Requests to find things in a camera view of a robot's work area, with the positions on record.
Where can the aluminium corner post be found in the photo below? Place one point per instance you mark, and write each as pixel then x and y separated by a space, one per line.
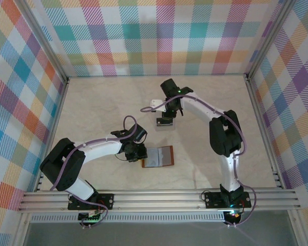
pixel 43 38
pixel 269 38

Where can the brown leather card holder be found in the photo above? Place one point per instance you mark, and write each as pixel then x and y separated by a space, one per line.
pixel 171 156

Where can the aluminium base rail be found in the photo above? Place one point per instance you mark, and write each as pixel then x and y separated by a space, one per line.
pixel 156 200

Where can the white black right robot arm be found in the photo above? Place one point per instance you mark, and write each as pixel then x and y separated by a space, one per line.
pixel 228 166

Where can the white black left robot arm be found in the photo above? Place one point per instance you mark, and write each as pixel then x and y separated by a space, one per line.
pixel 102 150

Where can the aluminium side rail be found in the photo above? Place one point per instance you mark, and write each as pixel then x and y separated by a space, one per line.
pixel 55 128
pixel 264 128

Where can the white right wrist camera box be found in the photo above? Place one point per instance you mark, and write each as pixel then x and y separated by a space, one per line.
pixel 156 103

